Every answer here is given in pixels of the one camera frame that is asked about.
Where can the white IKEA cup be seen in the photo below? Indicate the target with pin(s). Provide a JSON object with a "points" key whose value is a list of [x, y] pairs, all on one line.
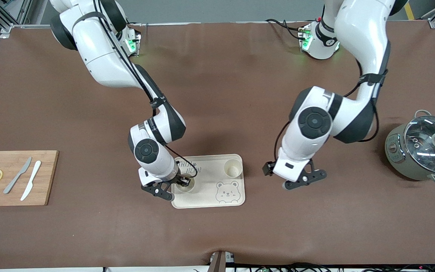
{"points": [[233, 169], [187, 190]]}

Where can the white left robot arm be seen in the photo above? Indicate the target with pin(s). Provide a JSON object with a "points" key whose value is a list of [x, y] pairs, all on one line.
{"points": [[361, 30]]}

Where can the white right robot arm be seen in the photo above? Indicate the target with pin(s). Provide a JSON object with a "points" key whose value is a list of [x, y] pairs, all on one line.
{"points": [[100, 49]]}

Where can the cream tray with bear print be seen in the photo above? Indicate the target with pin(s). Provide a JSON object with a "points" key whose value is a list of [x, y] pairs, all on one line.
{"points": [[206, 196]]}

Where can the brown table cover sheet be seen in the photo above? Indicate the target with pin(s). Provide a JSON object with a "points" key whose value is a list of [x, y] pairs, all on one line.
{"points": [[217, 113]]}

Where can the wooden cutting board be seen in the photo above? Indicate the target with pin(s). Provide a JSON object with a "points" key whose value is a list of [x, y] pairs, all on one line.
{"points": [[47, 177]]}

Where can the grey-green electric cooking pot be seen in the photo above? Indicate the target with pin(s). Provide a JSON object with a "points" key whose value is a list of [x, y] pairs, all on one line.
{"points": [[398, 158]]}

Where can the white plastic knife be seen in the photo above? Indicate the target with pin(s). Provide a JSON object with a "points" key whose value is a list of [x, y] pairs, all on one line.
{"points": [[31, 181]]}

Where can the grey plastic knife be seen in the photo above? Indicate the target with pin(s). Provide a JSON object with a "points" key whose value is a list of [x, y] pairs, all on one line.
{"points": [[18, 175]]}

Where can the glass pot lid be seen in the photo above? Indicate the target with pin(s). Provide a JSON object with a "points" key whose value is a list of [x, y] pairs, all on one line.
{"points": [[427, 139]]}

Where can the camera mount post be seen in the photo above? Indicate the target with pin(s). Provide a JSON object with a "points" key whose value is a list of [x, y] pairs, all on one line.
{"points": [[219, 261]]}

